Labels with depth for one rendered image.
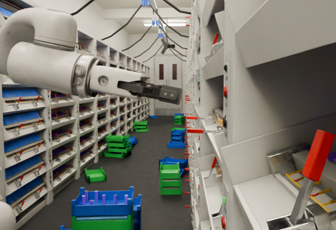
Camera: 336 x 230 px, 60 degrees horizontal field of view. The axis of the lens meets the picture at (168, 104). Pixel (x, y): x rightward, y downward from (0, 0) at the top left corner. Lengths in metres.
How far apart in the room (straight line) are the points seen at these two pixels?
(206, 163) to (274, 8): 0.92
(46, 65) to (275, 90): 0.40
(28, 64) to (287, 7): 0.49
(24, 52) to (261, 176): 0.47
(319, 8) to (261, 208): 0.21
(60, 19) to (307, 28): 0.47
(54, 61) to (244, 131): 0.37
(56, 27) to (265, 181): 0.44
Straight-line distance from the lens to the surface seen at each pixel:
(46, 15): 0.60
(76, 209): 1.63
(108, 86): 0.54
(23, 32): 0.69
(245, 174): 0.39
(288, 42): 0.22
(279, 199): 0.33
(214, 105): 1.07
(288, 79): 0.39
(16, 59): 0.62
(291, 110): 0.39
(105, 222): 1.63
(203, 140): 1.09
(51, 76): 0.58
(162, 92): 0.54
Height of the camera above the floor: 1.06
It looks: 4 degrees down
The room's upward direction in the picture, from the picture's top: straight up
